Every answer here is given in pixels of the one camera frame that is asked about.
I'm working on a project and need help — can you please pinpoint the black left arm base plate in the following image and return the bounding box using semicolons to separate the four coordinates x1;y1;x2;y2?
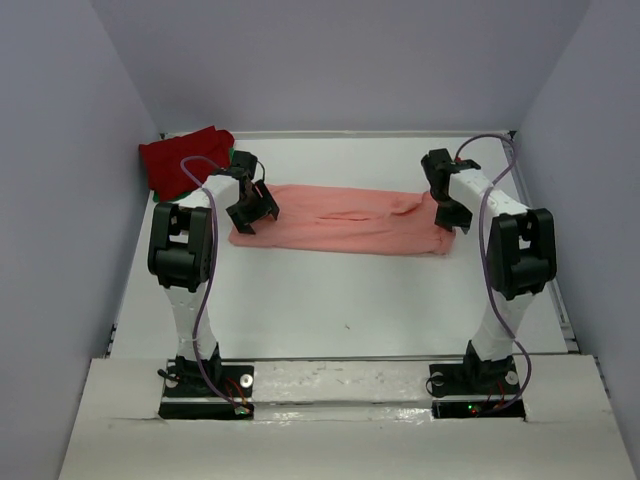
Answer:
157;361;255;421

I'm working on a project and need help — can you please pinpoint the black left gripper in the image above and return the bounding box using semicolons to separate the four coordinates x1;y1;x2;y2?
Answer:
227;181;279;236

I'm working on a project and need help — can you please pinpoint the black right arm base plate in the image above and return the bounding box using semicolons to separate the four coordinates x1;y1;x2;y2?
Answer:
425;363;526;420

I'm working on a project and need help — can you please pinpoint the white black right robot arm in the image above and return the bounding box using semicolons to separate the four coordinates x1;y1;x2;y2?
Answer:
421;149;557;398

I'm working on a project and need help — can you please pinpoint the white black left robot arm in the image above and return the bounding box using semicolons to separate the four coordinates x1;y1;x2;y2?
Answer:
147;151;279;403

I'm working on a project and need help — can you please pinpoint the aluminium table edge rail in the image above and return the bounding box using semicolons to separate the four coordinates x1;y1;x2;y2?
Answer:
502;130;580;354

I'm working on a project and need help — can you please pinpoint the salmon pink t-shirt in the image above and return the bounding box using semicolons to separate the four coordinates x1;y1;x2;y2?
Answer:
228;184;455;256

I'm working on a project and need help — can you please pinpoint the folded green t-shirt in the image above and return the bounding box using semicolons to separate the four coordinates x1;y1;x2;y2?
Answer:
149;147;234;202

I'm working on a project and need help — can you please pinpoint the folded dark red t-shirt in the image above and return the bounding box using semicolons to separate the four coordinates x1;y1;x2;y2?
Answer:
138;126;235;194

